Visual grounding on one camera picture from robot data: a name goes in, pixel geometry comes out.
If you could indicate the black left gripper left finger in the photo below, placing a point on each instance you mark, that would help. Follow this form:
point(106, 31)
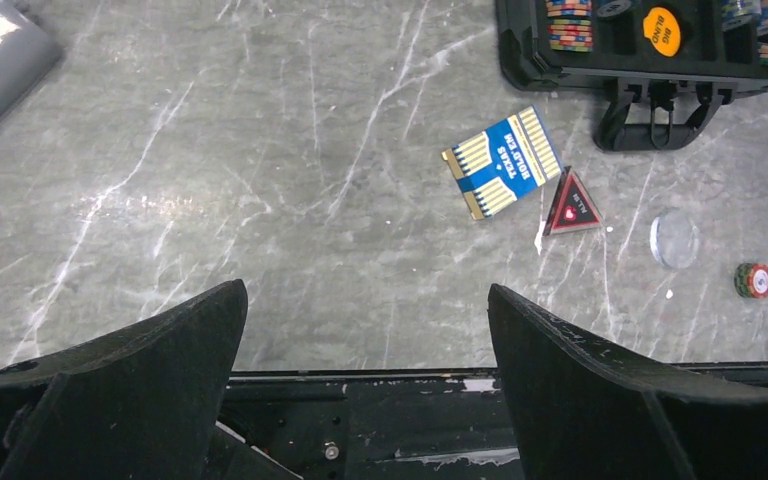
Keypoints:
point(140, 402)

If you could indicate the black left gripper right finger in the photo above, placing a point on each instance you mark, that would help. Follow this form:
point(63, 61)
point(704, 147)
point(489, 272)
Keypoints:
point(584, 407)

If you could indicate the red triangular dealer button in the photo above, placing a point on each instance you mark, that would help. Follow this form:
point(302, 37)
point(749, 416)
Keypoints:
point(572, 208)

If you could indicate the blue playing card deck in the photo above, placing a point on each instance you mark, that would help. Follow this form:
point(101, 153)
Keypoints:
point(503, 163)

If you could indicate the orange big blind button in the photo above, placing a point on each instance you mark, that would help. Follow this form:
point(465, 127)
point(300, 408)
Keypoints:
point(662, 29)

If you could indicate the black poker set case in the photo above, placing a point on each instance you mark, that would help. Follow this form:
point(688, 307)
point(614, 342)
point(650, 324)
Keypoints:
point(655, 102)

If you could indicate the clear round plastic disc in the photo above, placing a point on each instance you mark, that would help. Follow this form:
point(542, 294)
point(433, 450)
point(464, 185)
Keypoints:
point(674, 239)

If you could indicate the multicolour poker chip stack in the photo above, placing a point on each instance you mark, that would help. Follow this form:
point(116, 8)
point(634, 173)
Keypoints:
point(569, 25)

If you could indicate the green blue right chip stack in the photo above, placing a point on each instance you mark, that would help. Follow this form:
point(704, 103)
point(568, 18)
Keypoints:
point(736, 13)

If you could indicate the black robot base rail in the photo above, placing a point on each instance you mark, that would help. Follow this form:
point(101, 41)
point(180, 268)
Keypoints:
point(394, 424)

